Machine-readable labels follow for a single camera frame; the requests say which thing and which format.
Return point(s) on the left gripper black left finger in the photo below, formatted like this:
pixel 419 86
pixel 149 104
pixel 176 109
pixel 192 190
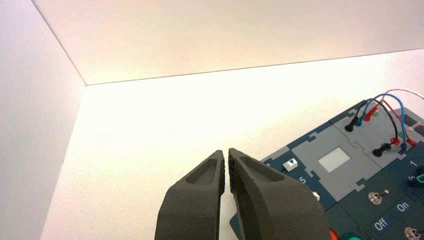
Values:
pixel 192 205

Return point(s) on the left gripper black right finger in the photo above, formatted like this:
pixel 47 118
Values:
pixel 275 212

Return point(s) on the white slider knob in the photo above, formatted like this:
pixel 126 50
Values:
pixel 316 196
pixel 290 164

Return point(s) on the red push button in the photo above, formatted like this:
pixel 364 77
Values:
pixel 333 235

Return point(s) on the blue grey modular control box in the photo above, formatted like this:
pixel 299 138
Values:
pixel 344 184

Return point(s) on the teal push button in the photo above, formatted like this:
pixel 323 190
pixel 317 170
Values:
pixel 351 237

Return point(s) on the green rotary selector knob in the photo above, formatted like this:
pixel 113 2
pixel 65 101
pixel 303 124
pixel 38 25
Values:
pixel 419 177

